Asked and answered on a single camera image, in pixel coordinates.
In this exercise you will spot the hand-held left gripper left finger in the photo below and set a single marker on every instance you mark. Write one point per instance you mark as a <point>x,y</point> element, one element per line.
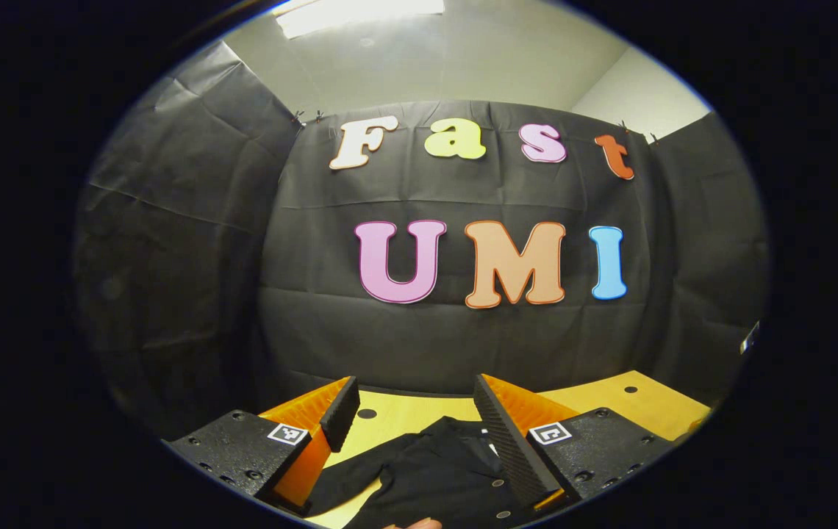
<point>342,415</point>

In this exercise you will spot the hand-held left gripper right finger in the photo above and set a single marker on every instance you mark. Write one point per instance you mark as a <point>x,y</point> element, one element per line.
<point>511,441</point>

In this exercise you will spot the black button-up garment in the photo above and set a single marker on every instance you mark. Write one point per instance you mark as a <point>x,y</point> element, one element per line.
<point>441,470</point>

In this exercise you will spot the ceiling light panel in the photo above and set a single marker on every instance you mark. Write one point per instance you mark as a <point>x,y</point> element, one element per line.
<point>360,15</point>

